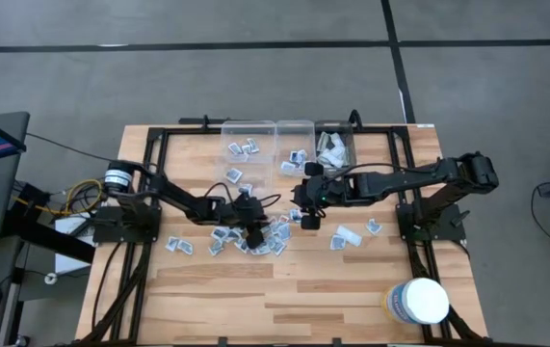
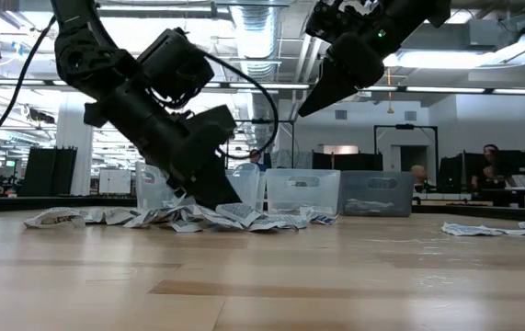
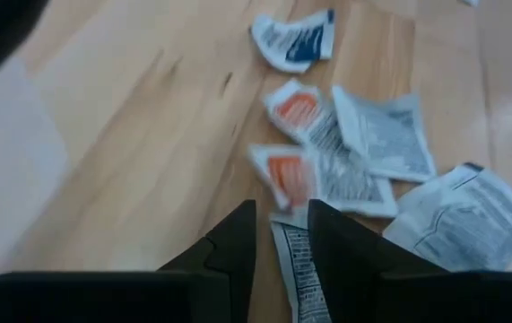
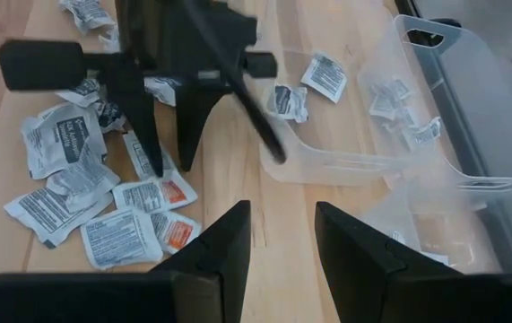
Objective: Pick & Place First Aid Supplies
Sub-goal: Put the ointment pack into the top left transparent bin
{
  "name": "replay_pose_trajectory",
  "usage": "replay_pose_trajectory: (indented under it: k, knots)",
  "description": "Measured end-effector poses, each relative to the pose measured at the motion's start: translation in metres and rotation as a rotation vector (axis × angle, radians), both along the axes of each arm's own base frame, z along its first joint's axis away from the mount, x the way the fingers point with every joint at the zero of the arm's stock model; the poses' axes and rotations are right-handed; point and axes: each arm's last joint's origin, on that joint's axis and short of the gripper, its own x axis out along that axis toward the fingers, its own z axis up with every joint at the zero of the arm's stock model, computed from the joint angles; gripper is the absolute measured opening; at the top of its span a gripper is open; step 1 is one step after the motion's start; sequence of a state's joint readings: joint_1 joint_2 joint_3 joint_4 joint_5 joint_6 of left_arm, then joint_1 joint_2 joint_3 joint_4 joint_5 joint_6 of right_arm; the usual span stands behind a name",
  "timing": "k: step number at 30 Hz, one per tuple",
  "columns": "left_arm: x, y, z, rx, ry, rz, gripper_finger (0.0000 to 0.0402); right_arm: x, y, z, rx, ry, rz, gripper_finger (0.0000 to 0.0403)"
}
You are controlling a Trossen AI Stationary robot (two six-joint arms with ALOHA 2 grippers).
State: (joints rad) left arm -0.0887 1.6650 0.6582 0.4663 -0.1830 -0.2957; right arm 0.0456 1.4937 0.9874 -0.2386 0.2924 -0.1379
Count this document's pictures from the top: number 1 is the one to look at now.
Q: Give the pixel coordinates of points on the black hook clamp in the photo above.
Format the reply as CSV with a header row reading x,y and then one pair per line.
x,y
355,118

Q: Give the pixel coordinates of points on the green-striped bandage wrapper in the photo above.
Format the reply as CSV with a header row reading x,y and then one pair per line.
x,y
322,142

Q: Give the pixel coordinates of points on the white box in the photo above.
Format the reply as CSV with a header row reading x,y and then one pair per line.
x,y
70,262

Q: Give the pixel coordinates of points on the black desk beam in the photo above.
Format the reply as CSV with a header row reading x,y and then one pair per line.
x,y
48,236

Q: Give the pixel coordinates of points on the dark grey plastic bin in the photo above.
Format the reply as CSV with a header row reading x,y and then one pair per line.
x,y
339,172

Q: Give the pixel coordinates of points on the white tape roll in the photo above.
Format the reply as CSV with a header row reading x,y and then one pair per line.
x,y
45,278

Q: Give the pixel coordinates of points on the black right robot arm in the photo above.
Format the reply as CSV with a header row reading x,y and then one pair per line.
x,y
400,180

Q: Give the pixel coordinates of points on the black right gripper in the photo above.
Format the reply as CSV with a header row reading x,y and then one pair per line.
x,y
322,190

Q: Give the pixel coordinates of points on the white-lidded round jar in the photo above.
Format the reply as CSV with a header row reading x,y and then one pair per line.
x,y
421,301

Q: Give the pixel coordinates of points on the black bar clamp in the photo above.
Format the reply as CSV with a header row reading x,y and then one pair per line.
x,y
205,120

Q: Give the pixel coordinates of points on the long white bandage wrapper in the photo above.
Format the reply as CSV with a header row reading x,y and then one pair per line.
x,y
336,140
322,162
349,235
334,155

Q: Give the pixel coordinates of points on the black aluminium table frame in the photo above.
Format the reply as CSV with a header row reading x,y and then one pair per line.
x,y
183,130

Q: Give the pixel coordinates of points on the white table label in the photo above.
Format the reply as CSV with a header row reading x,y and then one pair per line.
x,y
426,125

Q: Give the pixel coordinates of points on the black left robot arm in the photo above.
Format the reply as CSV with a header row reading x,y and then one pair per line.
x,y
178,197

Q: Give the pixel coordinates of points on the small clear plastic bin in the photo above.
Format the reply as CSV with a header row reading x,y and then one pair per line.
x,y
286,140

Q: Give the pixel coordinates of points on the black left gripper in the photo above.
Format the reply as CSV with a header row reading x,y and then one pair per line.
x,y
245,212

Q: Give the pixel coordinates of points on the large clear plastic bin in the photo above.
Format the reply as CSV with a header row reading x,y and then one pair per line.
x,y
260,166

